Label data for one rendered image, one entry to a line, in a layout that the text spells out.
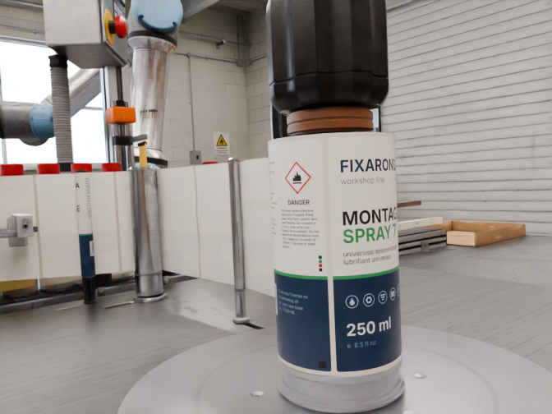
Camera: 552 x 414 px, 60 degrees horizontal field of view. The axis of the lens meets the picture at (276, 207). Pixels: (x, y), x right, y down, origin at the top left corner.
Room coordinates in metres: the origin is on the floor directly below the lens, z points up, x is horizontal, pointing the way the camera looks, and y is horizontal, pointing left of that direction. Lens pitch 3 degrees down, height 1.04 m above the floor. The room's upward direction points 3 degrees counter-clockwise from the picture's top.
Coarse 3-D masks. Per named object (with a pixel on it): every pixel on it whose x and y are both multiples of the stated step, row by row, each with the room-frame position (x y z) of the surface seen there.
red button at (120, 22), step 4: (116, 16) 0.86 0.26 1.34; (120, 16) 0.86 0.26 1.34; (116, 20) 0.85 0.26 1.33; (120, 20) 0.85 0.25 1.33; (124, 20) 0.86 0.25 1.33; (108, 24) 0.86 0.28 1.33; (112, 24) 0.86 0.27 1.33; (116, 24) 0.85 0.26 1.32; (120, 24) 0.85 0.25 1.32; (124, 24) 0.86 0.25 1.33; (108, 28) 0.86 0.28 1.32; (112, 28) 0.86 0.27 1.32; (116, 28) 0.85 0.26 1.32; (120, 28) 0.85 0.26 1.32; (124, 28) 0.86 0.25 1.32; (112, 32) 0.87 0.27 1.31; (116, 32) 0.86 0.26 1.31; (120, 32) 0.86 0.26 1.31; (124, 32) 0.86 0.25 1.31; (120, 36) 0.86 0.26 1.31; (124, 36) 0.87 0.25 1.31
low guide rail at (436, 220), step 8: (400, 224) 1.27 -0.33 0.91; (408, 224) 1.29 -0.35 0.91; (416, 224) 1.32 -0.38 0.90; (424, 224) 1.34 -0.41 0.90; (432, 224) 1.36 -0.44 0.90; (128, 272) 0.81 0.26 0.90; (40, 280) 0.73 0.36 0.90; (48, 280) 0.74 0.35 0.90; (56, 280) 0.74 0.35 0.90; (64, 280) 0.75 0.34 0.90; (72, 280) 0.76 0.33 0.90; (80, 280) 0.77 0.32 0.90
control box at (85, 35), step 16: (48, 0) 0.83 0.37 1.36; (64, 0) 0.83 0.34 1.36; (80, 0) 0.83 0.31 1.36; (96, 0) 0.83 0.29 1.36; (112, 0) 0.90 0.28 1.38; (48, 16) 0.83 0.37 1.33; (64, 16) 0.83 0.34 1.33; (80, 16) 0.83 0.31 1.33; (96, 16) 0.83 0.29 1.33; (112, 16) 0.89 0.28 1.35; (48, 32) 0.83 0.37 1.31; (64, 32) 0.83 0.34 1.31; (80, 32) 0.83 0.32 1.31; (96, 32) 0.83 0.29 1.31; (64, 48) 0.85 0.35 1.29; (80, 48) 0.85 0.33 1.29; (96, 48) 0.86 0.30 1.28; (112, 48) 0.88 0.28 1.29; (80, 64) 0.96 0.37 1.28; (96, 64) 0.96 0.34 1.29; (112, 64) 0.97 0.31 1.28
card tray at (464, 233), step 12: (444, 228) 1.69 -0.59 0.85; (456, 228) 1.71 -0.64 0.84; (468, 228) 1.67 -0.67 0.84; (480, 228) 1.64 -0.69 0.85; (492, 228) 1.60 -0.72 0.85; (504, 228) 1.44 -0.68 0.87; (516, 228) 1.48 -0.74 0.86; (456, 240) 1.47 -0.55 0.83; (468, 240) 1.46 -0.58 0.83; (480, 240) 1.35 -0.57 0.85; (492, 240) 1.39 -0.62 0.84; (504, 240) 1.44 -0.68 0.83
